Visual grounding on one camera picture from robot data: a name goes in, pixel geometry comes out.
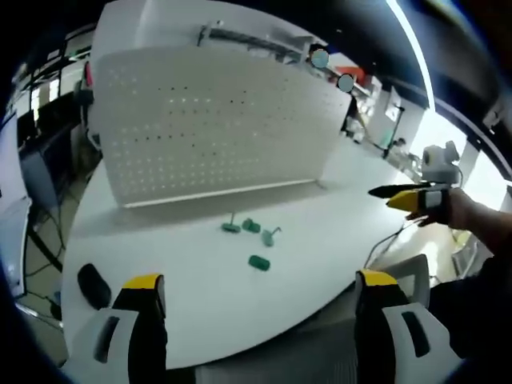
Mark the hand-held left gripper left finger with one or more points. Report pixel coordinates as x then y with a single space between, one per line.
138 320

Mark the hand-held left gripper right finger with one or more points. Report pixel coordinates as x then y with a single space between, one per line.
380 320

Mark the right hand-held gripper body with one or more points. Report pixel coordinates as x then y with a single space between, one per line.
438 166

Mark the green hook assembly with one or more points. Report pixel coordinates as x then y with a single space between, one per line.
268 237
259 262
251 225
230 227

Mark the white perforated mounting plate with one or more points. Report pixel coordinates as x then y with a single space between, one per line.
216 124

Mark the person's right hand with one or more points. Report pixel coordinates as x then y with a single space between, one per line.
456 212

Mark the black computer mouse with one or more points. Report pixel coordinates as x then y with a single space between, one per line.
94 286

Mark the person's dark clothing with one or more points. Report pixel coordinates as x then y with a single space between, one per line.
476 308

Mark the dark computer monitor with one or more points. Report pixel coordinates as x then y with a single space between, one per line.
38 176

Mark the large white cabinet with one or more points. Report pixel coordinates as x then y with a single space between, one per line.
168 28

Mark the metal rail bracket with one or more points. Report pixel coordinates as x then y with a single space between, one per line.
244 39

